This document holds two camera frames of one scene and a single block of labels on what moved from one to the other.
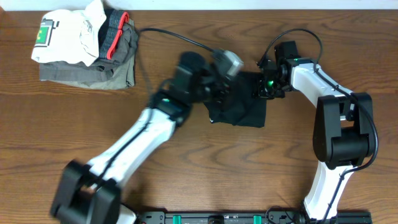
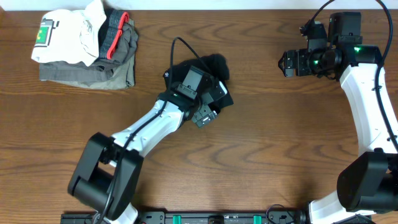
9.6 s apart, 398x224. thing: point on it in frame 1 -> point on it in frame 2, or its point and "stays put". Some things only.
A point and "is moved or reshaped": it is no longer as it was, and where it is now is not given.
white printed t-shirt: x=70 y=35 stays put
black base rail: x=250 y=217 stays put
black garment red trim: x=109 y=34 stays put
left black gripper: x=224 y=94 -> x=204 y=117
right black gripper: x=259 y=91 -> x=301 y=56
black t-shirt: x=239 y=107 is moved or reshaped
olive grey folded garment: x=114 y=73 stays put
